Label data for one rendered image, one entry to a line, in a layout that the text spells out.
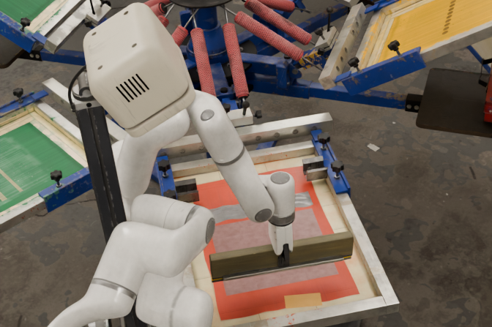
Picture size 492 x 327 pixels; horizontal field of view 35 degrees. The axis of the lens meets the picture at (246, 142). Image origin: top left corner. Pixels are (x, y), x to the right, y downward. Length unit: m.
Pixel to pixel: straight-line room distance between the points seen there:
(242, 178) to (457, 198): 2.33
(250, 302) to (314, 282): 0.20
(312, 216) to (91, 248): 1.65
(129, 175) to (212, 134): 0.22
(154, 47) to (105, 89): 0.11
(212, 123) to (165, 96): 0.46
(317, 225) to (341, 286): 0.26
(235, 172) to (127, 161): 0.27
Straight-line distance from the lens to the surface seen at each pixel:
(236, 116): 2.81
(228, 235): 2.53
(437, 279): 3.73
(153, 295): 1.60
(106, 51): 1.43
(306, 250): 2.23
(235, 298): 2.35
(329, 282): 2.38
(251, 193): 1.94
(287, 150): 2.79
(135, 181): 1.87
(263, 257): 2.21
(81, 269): 3.88
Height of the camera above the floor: 2.71
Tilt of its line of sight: 37 degrees down
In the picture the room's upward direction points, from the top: 4 degrees counter-clockwise
